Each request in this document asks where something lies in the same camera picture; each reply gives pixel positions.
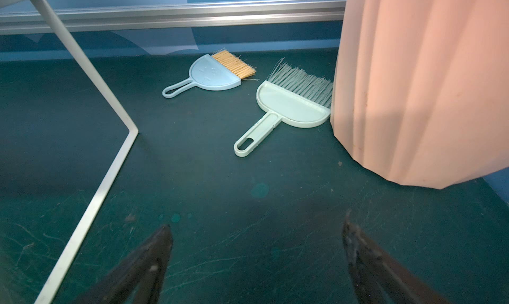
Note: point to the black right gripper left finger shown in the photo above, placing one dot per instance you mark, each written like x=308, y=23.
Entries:
x=141, y=274

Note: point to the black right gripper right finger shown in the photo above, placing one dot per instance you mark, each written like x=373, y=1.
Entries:
x=376, y=275

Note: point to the pink ribbed flower pot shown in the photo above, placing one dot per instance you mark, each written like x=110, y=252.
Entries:
x=421, y=89

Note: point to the mint green hand brush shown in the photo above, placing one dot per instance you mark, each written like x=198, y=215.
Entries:
x=289, y=95

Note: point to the blue brush tan bristles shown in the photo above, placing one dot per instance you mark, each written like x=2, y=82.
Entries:
x=220, y=71

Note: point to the white frame wooden shelf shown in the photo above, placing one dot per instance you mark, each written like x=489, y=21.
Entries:
x=58, y=139

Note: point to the aluminium back rail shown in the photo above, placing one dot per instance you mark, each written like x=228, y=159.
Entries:
x=198, y=15

